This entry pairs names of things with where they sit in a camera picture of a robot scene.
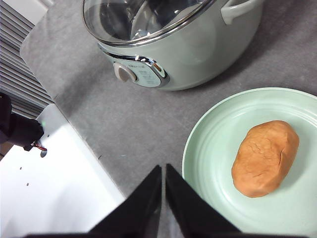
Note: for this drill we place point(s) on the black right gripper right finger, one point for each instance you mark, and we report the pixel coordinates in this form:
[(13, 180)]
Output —
[(188, 216)]

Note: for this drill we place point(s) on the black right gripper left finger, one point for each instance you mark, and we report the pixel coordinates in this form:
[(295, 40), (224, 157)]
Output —
[(138, 218)]

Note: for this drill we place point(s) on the green plate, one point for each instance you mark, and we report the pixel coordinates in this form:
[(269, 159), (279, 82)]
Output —
[(214, 138)]

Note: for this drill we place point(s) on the brown potato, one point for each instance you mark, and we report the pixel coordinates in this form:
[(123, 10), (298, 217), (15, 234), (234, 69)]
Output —
[(264, 158)]

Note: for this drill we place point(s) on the glass steamer lid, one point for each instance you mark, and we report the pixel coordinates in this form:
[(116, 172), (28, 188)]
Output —
[(139, 22)]

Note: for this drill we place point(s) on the green electric steamer pot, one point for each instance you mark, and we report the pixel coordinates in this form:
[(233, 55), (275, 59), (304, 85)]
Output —
[(173, 44)]

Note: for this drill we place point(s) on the grey table mat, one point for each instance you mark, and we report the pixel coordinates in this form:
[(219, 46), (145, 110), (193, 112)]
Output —
[(132, 131)]

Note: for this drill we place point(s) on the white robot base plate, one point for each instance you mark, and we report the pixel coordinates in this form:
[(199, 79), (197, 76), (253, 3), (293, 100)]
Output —
[(60, 189)]

